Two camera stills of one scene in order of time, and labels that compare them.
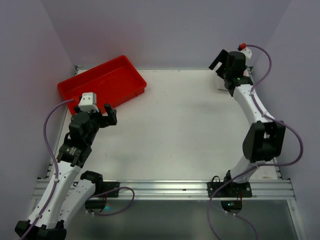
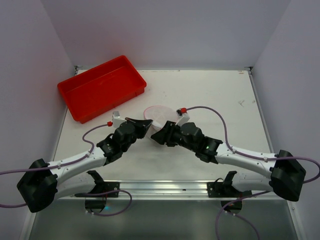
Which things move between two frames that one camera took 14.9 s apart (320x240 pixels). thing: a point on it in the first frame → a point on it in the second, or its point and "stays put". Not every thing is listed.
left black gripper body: [105, 119] → [136, 127]
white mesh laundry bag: [219, 89] → [160, 115]
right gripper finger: [222, 57] → [162, 136]
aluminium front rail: [194, 189] stays put
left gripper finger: [112, 114] → [141, 123]
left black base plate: [109, 185] stays put
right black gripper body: [222, 69] → [169, 133]
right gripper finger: [220, 71] → [168, 128]
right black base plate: [232, 190] stays put
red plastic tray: [114, 83] stays put
